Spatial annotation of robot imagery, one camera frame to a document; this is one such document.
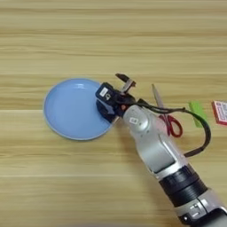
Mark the green rectangular block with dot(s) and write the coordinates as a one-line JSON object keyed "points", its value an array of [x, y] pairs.
{"points": [[198, 111]]}

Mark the blue round plate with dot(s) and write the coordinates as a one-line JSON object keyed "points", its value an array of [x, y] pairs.
{"points": [[71, 109]]}

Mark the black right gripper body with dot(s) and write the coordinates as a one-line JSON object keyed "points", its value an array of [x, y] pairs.
{"points": [[122, 102]]}

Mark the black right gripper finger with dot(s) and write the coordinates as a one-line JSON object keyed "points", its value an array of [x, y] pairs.
{"points": [[105, 112], [126, 82]]}

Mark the red and white card box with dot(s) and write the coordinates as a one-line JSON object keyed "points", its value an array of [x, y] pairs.
{"points": [[221, 112]]}

